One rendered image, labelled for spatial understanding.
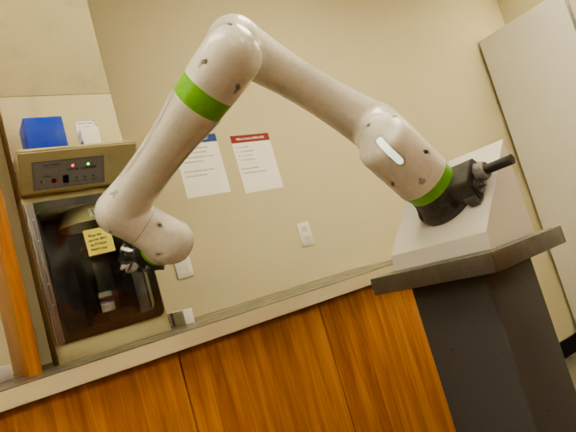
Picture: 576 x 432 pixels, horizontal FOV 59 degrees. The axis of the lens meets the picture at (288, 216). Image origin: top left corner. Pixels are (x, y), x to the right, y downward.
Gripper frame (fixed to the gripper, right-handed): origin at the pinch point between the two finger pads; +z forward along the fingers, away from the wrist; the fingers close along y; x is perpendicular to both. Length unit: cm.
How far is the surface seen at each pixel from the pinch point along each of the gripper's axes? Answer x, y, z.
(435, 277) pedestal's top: -3, -46, -74
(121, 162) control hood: -27.0, 14.0, -2.6
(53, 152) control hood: -19.4, 31.4, -6.3
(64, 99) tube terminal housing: -41, 36, 5
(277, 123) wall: -104, -49, 48
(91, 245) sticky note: -2.0, 11.6, 3.5
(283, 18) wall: -164, -35, 47
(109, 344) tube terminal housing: 22.0, -3.7, 4.7
